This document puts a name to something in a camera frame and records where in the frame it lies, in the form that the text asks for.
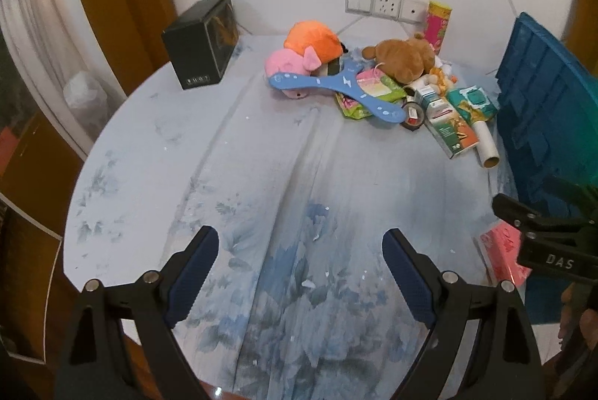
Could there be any brown plush toy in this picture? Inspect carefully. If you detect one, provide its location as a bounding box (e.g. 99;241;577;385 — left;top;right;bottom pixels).
362;33;437;84

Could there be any white sheer curtain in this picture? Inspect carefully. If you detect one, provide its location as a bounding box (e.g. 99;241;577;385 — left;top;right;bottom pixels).
0;0;127;148

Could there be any green white carton box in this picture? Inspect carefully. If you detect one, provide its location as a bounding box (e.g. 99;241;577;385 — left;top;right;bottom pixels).
424;110;482;160

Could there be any blue plastic crate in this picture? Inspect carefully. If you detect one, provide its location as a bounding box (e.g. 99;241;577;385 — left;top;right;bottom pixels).
494;11;598;327

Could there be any pink tissue pack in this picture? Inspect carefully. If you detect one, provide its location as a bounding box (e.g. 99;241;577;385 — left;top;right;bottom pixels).
474;222;533;286

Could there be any green wet wipes pack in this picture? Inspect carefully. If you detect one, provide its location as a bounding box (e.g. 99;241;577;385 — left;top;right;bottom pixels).
446;84;500;120

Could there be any white five-hole wall socket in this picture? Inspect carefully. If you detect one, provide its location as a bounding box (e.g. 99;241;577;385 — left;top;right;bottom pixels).
374;0;403;18

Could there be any blue boomerang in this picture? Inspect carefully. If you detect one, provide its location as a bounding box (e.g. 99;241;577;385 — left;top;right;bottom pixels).
268;56;407;127

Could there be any pink pig plush toy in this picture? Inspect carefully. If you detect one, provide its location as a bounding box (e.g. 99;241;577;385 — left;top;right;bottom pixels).
265;46;323;99

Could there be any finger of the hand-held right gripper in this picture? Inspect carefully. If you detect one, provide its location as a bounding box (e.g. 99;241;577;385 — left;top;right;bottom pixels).
492;193;598;242
544;176;598;221

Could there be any wooden cabinet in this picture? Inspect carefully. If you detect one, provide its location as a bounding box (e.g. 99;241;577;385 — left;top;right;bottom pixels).
0;110;89;359

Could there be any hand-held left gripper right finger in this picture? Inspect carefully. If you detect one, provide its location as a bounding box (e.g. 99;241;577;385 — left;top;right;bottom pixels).
382;228;545;400

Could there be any small white teal box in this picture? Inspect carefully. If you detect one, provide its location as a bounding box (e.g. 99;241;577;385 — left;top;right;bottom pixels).
413;84;451;120

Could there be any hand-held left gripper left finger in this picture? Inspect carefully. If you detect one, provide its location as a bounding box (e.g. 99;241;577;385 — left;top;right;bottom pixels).
55;225;220;400

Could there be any green yellow snack packet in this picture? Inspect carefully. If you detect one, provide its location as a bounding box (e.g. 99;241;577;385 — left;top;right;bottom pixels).
335;70;406;120

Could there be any pink yellow canister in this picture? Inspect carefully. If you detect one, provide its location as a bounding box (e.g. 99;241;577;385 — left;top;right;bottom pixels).
423;0;453;54

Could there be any clear plastic bag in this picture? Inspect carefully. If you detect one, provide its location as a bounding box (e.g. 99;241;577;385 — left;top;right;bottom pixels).
63;70;117;120

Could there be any black box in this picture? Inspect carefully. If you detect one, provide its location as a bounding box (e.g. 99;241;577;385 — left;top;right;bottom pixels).
161;0;240;91

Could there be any white plush toy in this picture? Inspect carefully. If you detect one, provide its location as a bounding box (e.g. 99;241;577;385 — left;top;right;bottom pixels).
423;59;459;90

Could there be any white paper roll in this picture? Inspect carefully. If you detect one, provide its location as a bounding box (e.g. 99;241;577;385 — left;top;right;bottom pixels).
472;120;500;169

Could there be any dark tape roll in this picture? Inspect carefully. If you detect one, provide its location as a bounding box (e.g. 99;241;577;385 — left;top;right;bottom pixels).
401;98;427;132

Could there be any orange plush toy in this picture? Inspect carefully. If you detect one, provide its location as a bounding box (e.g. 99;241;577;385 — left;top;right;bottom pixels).
285;21;350;55

